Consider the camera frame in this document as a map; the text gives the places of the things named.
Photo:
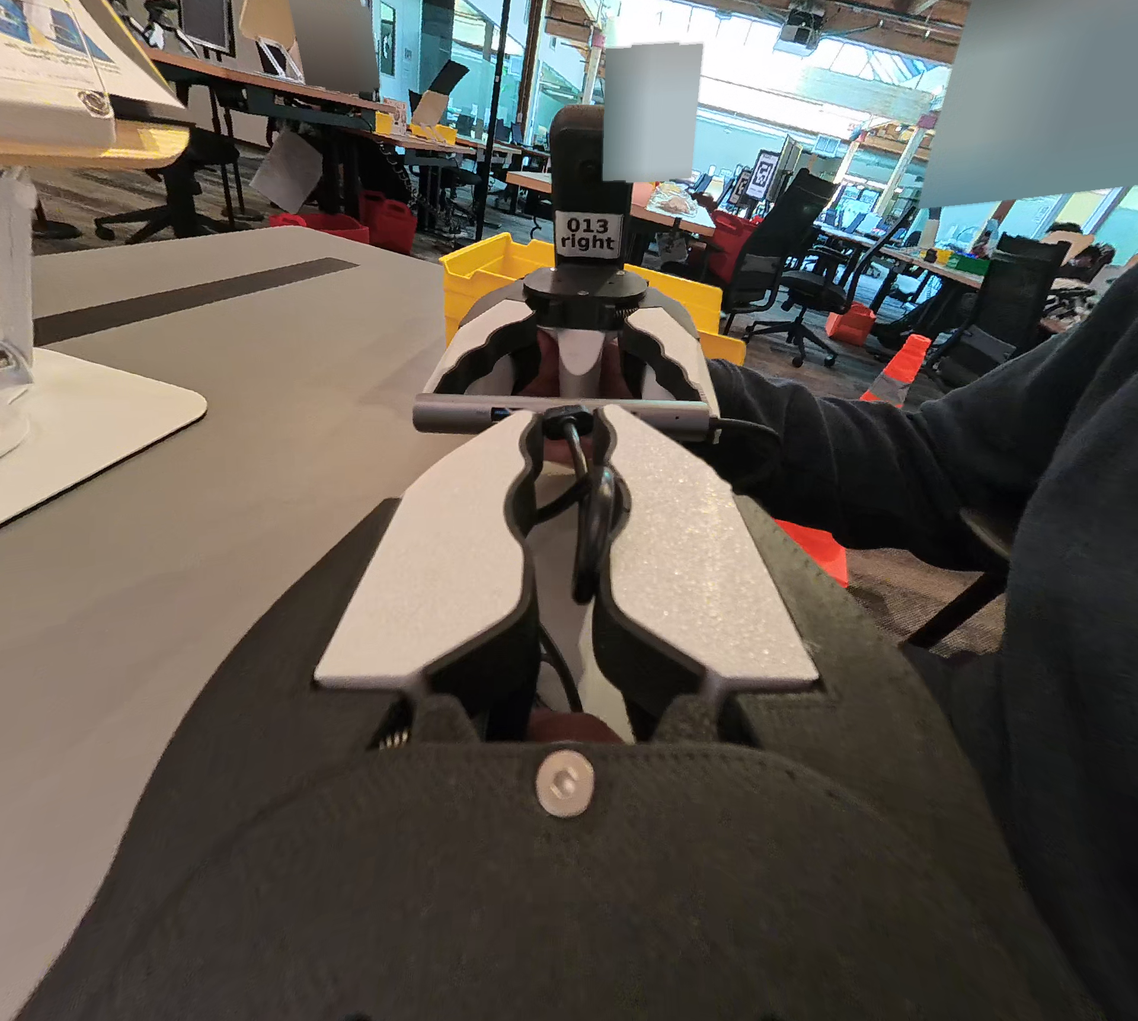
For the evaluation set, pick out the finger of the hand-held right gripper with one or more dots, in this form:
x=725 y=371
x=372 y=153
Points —
x=676 y=354
x=471 y=345

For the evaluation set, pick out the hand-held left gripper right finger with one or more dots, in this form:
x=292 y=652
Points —
x=711 y=585

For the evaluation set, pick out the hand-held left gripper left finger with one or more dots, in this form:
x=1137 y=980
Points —
x=427 y=594

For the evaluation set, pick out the yellow plastic bin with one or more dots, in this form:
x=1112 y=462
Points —
x=480 y=274

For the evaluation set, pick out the person's right forearm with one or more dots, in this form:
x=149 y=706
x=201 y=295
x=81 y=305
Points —
x=845 y=452

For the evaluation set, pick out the person's right hand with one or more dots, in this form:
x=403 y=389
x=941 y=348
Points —
x=542 y=368

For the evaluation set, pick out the wooden work table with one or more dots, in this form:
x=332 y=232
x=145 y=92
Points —
x=529 y=184
x=267 y=83

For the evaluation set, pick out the black mesh office chair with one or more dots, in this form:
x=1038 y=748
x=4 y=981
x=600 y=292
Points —
x=791 y=239

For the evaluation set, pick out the small orange bin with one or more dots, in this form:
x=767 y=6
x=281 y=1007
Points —
x=852 y=325

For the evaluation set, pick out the black white marker sign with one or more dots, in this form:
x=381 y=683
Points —
x=765 y=175

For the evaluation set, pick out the orange grey striped traffic cone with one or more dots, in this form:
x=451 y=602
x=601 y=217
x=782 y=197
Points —
x=898 y=372

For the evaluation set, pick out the white hanging paper sheet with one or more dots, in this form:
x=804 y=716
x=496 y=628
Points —
x=284 y=172

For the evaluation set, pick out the black computer monitor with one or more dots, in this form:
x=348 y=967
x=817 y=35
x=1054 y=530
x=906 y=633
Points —
x=203 y=3

